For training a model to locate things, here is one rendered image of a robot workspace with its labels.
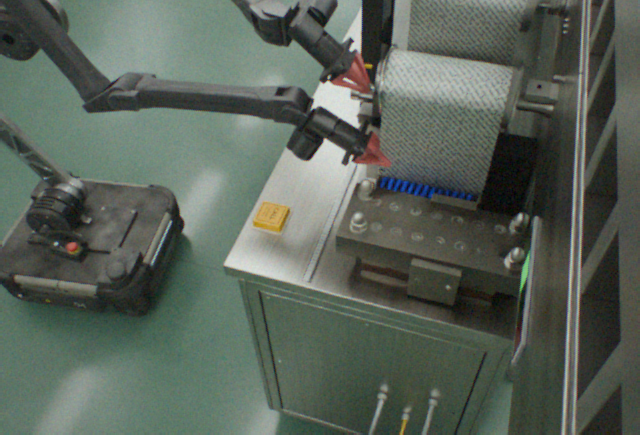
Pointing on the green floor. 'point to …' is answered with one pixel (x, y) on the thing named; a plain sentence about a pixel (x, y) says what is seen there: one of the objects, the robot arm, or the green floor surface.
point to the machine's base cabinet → (367, 366)
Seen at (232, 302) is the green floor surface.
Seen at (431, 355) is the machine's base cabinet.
